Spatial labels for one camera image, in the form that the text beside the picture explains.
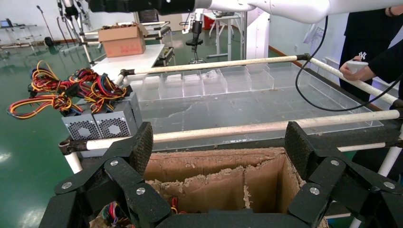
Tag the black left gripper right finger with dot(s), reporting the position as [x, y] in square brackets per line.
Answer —
[346, 195]

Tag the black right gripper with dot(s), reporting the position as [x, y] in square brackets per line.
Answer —
[173, 6]

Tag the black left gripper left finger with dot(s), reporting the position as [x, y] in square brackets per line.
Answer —
[100, 188]

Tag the white handheld remote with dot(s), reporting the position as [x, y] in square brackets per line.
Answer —
[357, 66]

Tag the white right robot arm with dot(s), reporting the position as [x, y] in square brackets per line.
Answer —
[299, 9]

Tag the black sleeved forearm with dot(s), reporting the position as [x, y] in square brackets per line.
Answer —
[387, 59]

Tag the person's bare hand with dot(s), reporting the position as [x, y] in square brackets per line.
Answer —
[362, 76]

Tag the cardboard box with red print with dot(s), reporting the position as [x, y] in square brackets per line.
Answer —
[122, 44]

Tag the tripod stands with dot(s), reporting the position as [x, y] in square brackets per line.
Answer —
[71, 11]

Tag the white table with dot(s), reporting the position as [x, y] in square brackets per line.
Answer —
[132, 61]

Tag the black microphone stand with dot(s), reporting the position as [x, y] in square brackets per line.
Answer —
[37, 7]

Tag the white desk with laptop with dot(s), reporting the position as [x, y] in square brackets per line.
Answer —
[220, 16]

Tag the table with laptop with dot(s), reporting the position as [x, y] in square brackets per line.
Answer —
[19, 26]

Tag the worn brown cardboard box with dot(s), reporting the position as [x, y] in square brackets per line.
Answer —
[204, 163]

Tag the white cabinet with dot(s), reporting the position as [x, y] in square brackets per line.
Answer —
[256, 37]

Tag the clear acrylic compartment tray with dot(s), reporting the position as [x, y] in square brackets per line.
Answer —
[220, 107]

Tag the person in black clothes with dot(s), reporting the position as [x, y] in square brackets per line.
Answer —
[359, 28]

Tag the short white frame pipe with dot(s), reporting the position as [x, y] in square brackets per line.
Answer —
[362, 147]
[73, 162]

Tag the white upright frame pipe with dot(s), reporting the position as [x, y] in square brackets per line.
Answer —
[388, 160]

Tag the long white frame pipe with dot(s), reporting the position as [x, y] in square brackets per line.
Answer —
[322, 65]
[220, 64]
[204, 132]

